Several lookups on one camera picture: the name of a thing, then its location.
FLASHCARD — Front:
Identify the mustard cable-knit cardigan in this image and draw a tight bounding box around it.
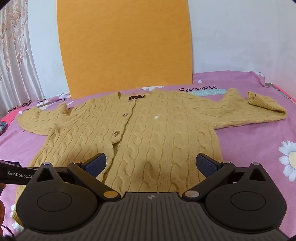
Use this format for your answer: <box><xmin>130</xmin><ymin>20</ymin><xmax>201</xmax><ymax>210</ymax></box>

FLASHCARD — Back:
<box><xmin>11</xmin><ymin>88</ymin><xmax>287</xmax><ymax>227</ymax></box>

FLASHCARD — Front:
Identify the beige floral curtain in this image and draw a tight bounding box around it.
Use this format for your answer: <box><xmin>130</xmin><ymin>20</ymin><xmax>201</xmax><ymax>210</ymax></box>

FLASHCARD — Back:
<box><xmin>1</xmin><ymin>1</ymin><xmax>45</xmax><ymax>116</ymax></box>

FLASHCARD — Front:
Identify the orange headboard panel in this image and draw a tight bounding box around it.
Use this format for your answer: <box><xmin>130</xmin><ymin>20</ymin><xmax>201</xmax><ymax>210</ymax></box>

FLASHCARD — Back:
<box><xmin>57</xmin><ymin>0</ymin><xmax>193</xmax><ymax>98</ymax></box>

